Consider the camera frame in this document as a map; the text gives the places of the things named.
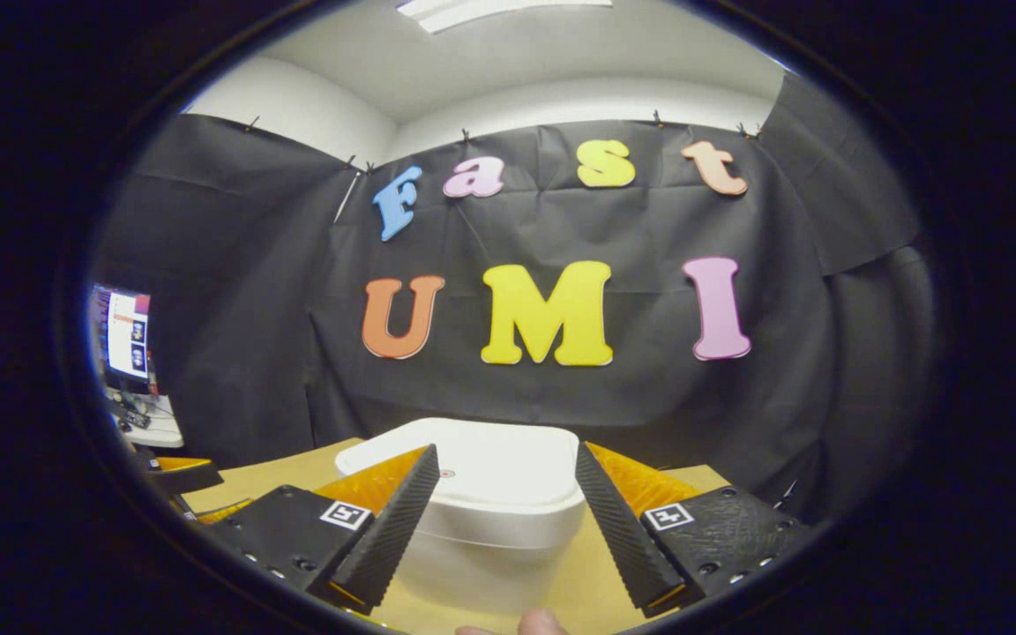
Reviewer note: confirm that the wooden desktop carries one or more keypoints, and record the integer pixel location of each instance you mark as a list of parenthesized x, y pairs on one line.
[(587, 582)]

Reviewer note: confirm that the white desktop garbage bin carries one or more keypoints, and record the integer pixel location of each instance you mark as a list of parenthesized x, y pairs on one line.
[(499, 476)]

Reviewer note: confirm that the computer monitor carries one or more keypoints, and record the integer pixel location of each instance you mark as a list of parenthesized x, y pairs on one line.
[(124, 335)]

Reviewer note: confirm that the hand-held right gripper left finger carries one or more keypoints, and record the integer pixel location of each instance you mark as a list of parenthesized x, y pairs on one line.
[(393, 529)]

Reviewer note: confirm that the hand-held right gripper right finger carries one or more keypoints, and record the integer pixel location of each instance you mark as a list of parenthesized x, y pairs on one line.
[(618, 538)]

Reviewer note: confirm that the white side table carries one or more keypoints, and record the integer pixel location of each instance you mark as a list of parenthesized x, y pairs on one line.
[(160, 428)]

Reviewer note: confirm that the black backdrop cloth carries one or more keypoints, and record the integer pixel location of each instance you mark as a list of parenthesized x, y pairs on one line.
[(252, 265)]

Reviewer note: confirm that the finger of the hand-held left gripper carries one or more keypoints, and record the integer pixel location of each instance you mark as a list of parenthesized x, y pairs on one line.
[(212, 513), (182, 474)]

